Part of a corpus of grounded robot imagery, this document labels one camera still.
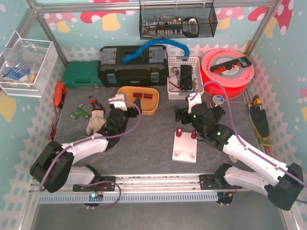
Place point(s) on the red filament spool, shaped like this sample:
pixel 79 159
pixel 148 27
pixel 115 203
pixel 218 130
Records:
pixel 235 80

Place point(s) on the black yellow work glove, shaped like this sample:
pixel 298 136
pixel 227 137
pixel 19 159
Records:
pixel 260 123

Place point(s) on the grey tape roll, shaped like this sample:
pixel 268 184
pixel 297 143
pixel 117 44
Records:
pixel 81 137

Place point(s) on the black module in basket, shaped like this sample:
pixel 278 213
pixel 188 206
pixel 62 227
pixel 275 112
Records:
pixel 186 77

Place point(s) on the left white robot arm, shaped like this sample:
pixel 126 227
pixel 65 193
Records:
pixel 54 167

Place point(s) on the blue white glove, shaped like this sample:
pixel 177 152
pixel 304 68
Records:
pixel 18 73

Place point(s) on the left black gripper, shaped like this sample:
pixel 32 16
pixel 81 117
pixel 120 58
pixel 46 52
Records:
pixel 132 111

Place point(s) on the red handled pliers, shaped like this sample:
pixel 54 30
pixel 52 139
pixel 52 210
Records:
pixel 95 104

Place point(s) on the solder wire spool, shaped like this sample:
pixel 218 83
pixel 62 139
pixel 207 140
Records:
pixel 217 100

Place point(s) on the green plastic case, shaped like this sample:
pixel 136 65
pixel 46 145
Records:
pixel 82 74

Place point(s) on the yellow handled screwdriver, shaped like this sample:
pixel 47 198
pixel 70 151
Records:
pixel 256 101

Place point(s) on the orange plastic tray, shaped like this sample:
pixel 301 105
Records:
pixel 149 106

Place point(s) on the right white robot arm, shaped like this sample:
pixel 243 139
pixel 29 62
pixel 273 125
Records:
pixel 281 183

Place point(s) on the white work glove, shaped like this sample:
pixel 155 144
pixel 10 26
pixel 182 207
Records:
pixel 96 121

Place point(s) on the green small tool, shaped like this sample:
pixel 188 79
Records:
pixel 79 112

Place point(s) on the aluminium rail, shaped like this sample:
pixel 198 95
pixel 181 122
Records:
pixel 156 183

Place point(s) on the white perforated basket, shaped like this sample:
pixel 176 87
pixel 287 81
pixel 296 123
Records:
pixel 173 79

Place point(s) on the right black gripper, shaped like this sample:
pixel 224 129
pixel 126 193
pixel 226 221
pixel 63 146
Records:
pixel 183 115

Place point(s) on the black toolbox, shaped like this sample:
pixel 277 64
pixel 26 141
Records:
pixel 149 69

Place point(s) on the clear acrylic wall box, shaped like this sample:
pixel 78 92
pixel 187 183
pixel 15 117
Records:
pixel 39 55

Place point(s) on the white peg base plate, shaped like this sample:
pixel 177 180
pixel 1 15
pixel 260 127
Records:
pixel 184 148

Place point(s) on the black terminal strip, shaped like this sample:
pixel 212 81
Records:
pixel 240 62

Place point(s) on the small red spring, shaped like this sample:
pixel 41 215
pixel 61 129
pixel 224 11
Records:
pixel 137 95
pixel 148 96

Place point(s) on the grey slotted cable duct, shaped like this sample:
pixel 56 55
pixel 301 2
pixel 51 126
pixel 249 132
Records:
pixel 110 198

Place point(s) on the black wire mesh basket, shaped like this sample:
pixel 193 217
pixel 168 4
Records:
pixel 176 19

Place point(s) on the orange multimeter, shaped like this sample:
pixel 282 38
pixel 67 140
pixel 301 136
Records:
pixel 60 94

